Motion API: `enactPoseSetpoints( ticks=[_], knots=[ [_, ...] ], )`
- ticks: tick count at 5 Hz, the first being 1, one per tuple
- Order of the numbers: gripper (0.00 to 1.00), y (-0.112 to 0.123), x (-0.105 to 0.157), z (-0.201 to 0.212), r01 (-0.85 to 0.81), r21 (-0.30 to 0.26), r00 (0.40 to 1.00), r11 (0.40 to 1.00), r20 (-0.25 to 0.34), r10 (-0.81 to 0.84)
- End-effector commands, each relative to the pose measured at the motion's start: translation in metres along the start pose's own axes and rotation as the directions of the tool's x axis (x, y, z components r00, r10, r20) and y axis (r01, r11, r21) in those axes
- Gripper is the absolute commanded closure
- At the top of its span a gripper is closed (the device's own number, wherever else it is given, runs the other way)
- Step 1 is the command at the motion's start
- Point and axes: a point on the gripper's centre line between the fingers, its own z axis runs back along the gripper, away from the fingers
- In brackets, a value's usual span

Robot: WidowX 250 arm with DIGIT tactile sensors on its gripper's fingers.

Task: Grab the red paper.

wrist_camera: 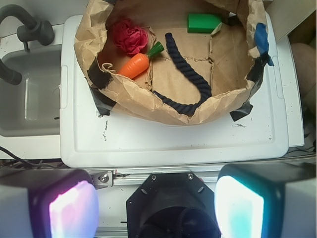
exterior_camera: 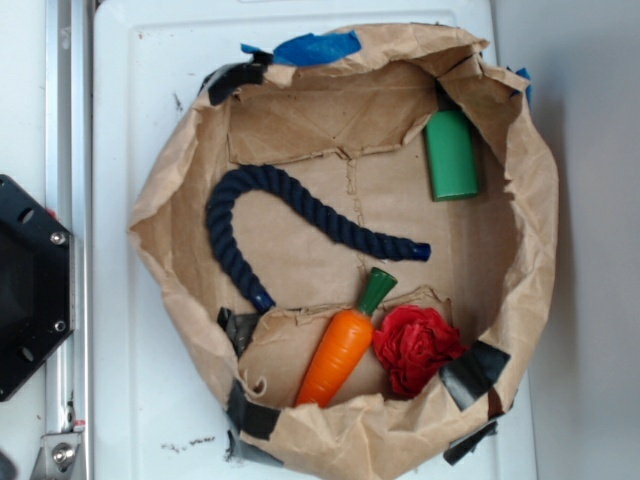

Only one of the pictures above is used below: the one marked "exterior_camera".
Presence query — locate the red paper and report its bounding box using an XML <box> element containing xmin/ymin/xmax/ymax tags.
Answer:
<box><xmin>372</xmin><ymin>305</ymin><xmax>468</xmax><ymax>398</ymax></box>

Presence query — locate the brown paper bag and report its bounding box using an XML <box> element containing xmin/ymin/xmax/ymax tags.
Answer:
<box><xmin>129</xmin><ymin>24</ymin><xmax>559</xmax><ymax>479</ymax></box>

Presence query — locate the orange toy carrot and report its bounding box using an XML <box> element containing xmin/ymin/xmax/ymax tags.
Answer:
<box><xmin>294</xmin><ymin>268</ymin><xmax>397</xmax><ymax>408</ymax></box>

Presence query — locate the green cylinder block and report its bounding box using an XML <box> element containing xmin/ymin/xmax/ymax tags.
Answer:
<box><xmin>425</xmin><ymin>110</ymin><xmax>479</xmax><ymax>201</ymax></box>

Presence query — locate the blue tape piece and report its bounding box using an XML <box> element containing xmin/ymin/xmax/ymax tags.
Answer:
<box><xmin>241</xmin><ymin>30</ymin><xmax>362</xmax><ymax>67</ymax></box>

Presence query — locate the white tray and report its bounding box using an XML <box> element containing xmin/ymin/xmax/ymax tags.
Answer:
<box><xmin>92</xmin><ymin>1</ymin><xmax>535</xmax><ymax>479</ymax></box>

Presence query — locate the dark blue rope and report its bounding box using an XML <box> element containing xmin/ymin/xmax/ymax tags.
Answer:
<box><xmin>205</xmin><ymin>165</ymin><xmax>432</xmax><ymax>313</ymax></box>

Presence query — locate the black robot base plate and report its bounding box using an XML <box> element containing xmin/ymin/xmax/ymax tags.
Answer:
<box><xmin>1</xmin><ymin>175</ymin><xmax>73</xmax><ymax>402</ymax></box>

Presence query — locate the aluminium rail frame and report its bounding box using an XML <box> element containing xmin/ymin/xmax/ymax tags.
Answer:
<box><xmin>34</xmin><ymin>1</ymin><xmax>97</xmax><ymax>479</ymax></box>

